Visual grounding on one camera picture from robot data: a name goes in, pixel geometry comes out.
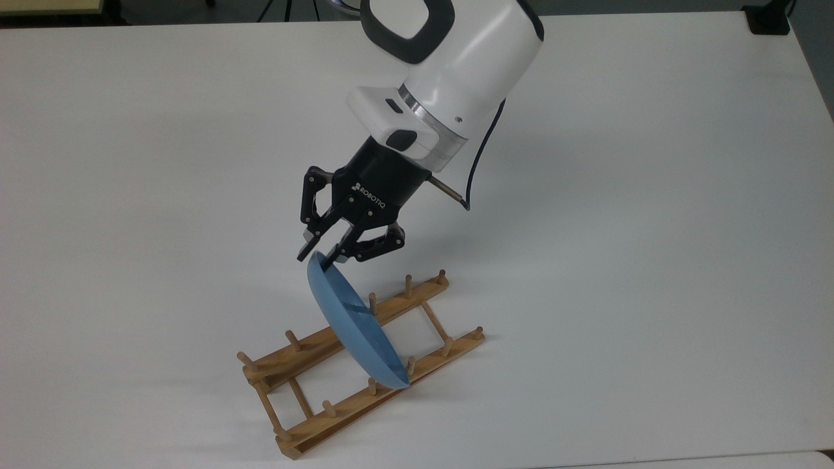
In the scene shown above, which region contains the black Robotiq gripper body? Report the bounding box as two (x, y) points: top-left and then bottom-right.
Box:
(330, 136), (432, 230)

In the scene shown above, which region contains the wooden plate rack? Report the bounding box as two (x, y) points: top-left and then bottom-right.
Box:
(235, 268), (487, 461)

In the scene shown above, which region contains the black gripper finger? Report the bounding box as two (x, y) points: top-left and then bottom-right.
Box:
(325, 220), (407, 267)
(297, 165), (347, 263)

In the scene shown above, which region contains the blue round plate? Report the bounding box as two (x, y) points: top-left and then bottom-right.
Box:
(306, 251), (412, 391)

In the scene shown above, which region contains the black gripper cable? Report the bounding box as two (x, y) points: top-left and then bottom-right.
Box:
(429, 98), (508, 212)

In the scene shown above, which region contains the black tripod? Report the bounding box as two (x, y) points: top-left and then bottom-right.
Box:
(256, 0), (321, 23)

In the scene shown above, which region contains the light wooden desk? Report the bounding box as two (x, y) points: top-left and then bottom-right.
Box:
(0, 0), (106, 16)

